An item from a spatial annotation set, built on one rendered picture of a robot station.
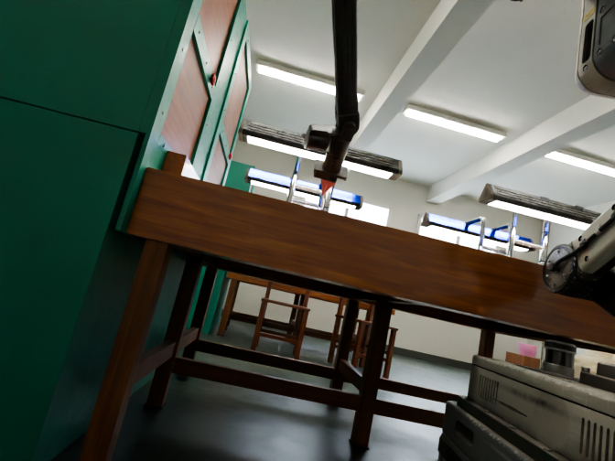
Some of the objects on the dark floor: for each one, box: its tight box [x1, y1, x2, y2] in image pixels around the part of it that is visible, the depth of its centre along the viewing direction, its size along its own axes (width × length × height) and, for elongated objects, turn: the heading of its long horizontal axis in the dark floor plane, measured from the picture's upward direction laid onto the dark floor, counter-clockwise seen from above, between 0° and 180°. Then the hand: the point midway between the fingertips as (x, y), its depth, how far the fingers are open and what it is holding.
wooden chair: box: [251, 282, 311, 359], centre depth 352 cm, size 44×44×91 cm
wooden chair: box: [327, 298, 398, 379], centre depth 366 cm, size 44×44×91 cm
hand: (323, 192), depth 121 cm, fingers closed
